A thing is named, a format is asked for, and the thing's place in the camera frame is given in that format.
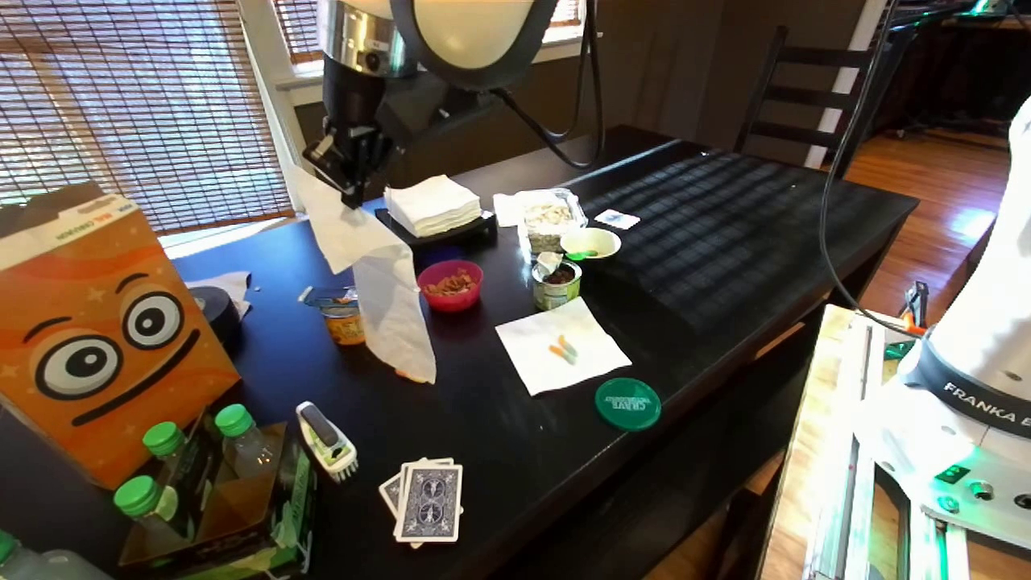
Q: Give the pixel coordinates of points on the black red clamp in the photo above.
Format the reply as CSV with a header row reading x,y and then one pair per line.
x,y
917,309

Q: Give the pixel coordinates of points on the single playing card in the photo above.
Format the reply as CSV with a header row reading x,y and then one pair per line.
x,y
617,216

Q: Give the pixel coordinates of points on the orange cartoon face box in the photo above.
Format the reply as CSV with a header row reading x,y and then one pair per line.
x,y
108,342

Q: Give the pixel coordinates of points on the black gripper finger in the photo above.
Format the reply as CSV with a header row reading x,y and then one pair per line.
x,y
358,179
322,168

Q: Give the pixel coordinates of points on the clear plastic nut container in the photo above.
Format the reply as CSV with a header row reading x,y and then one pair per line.
x,y
549,221

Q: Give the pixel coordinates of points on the black napkin tray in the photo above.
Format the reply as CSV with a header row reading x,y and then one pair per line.
x,y
465,238

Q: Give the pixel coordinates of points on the orange jelly plastic cup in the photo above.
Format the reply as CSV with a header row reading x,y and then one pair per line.
x,y
344,323

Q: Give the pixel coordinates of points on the crumpled white paper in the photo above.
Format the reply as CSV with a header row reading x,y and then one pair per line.
x,y
229,288

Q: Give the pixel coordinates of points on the dark wooden chair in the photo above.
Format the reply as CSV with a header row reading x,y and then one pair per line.
x,y
807,134

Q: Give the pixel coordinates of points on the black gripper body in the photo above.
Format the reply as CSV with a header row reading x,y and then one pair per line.
x,y
357,107

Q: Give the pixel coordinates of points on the white napkin stack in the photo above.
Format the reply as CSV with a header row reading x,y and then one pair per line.
x,y
434,206

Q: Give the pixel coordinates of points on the red snack bowl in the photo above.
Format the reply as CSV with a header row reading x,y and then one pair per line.
x,y
451,288

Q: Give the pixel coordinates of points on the green plastic spoon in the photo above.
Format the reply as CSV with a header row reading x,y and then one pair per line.
x,y
581,255

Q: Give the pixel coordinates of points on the green bowl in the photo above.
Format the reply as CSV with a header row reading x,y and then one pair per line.
x,y
600,239

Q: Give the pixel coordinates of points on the green round lid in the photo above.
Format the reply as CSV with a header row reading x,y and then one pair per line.
x,y
628,405

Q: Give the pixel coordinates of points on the white black stapler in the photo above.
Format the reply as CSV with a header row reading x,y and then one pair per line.
x,y
328,440

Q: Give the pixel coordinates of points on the cardboard bottle carrier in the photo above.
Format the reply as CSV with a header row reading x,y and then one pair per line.
x,y
242,516

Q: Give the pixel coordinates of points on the white paper tissue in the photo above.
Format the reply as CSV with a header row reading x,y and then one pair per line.
x,y
391,300
591,358

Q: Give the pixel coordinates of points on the blue backed playing cards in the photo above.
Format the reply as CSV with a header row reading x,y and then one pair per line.
x,y
430,503

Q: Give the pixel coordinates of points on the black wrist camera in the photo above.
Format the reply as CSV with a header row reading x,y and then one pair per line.
x,y
430,107

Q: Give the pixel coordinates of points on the light wooden robot stand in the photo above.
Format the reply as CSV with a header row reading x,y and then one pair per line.
x,y
801,485

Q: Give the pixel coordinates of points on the black tape roll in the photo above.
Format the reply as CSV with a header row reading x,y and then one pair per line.
x,y
213,313

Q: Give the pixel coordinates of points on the open green tin can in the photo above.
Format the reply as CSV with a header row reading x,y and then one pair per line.
x,y
560,290

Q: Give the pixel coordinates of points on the dark wooden cabinet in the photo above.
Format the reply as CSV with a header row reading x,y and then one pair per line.
x,y
984,66

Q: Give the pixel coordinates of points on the green capped clear bottle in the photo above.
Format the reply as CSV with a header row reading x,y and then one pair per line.
x,y
164,440
236,421
43,565
137,498

